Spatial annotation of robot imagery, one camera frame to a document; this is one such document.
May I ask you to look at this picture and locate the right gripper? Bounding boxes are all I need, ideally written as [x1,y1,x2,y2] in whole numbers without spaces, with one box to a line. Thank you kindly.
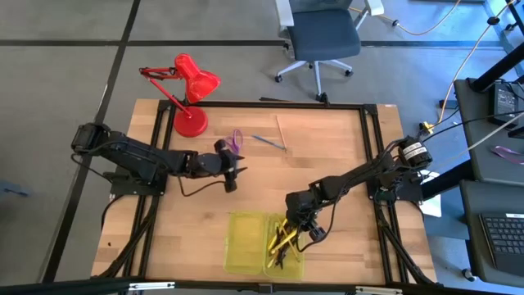
[285,191,328,242]

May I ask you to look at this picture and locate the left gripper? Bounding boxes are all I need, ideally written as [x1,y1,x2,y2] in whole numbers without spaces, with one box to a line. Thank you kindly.
[188,138,249,193]

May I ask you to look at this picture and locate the purple-handled scissors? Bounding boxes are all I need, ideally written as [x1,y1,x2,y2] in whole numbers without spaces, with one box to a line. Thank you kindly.
[224,129,245,155]

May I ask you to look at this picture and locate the long yellow pen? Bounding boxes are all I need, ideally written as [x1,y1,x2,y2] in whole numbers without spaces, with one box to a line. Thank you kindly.
[267,218,290,252]

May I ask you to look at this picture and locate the blue pen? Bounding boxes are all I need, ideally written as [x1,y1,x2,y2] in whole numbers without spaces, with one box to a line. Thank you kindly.
[251,134,287,152]

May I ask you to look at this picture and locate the natural wood pencil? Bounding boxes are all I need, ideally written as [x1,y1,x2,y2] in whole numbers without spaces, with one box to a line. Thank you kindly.
[275,115,288,153]

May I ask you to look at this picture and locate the yellow-green transparent supply box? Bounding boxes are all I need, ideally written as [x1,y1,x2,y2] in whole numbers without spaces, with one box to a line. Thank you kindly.
[223,210,306,282]

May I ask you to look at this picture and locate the black power supply brick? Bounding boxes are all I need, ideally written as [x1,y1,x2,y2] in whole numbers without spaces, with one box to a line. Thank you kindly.
[487,83,521,126]

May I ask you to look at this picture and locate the red desk lamp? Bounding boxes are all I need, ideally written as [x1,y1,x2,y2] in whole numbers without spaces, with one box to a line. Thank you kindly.
[138,52,222,138]

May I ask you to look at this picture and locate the white paper sheet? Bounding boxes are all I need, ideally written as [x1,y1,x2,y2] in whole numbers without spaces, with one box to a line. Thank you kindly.
[420,170,443,218]

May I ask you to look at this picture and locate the dark blue office chair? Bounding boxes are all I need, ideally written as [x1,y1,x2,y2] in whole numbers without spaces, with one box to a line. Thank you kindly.
[274,0,386,102]

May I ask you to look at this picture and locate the black diagonal stand beam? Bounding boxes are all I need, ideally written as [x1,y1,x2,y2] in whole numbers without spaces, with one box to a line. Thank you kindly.
[421,160,476,201]
[468,52,524,93]

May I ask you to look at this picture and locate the dark grey side desk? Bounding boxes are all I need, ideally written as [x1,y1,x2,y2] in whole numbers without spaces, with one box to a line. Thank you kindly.
[458,179,524,288]
[454,77,524,188]

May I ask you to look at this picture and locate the black laptop keyboard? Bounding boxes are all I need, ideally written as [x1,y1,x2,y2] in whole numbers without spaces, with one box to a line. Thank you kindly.
[478,212,524,278]

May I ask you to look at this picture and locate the blue object on floor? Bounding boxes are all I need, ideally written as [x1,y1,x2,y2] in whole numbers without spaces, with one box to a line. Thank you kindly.
[0,179,34,198]

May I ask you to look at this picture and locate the purple ribbon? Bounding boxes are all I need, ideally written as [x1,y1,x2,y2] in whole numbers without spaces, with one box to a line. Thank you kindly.
[490,145,524,166]

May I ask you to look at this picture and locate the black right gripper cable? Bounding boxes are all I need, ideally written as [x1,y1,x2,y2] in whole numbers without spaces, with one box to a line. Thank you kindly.
[295,192,343,253]

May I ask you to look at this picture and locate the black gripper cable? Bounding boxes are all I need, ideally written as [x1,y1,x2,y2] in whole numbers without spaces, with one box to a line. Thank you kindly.
[177,175,227,198]
[295,192,343,253]

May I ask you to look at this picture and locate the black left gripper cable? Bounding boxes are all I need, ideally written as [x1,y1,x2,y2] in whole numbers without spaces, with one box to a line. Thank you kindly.
[177,175,227,198]

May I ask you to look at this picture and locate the black aluminium table frame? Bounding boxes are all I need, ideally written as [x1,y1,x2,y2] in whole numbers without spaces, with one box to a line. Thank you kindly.
[92,99,439,288]

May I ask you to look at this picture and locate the yellow extension cable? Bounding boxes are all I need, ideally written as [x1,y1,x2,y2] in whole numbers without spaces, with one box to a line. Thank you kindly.
[350,0,519,136]

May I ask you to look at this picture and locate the black rail with silver brackets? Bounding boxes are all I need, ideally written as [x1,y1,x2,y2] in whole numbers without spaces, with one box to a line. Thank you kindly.
[0,277,524,295]

